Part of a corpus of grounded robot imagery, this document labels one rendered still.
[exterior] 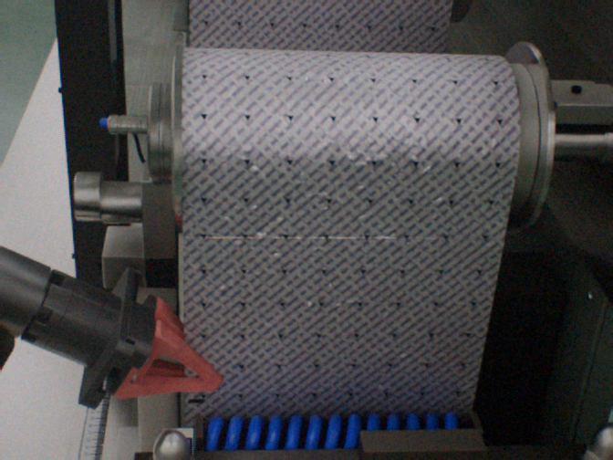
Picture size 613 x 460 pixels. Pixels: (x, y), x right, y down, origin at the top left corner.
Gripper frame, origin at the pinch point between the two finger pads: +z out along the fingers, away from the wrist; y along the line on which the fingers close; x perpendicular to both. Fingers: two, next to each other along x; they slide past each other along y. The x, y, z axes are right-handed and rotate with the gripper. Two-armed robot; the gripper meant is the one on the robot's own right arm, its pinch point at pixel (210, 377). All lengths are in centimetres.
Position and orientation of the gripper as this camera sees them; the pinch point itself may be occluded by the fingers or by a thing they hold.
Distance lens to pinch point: 75.1
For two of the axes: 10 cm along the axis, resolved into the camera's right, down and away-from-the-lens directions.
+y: 0.9, 5.1, -8.6
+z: 8.4, 4.2, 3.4
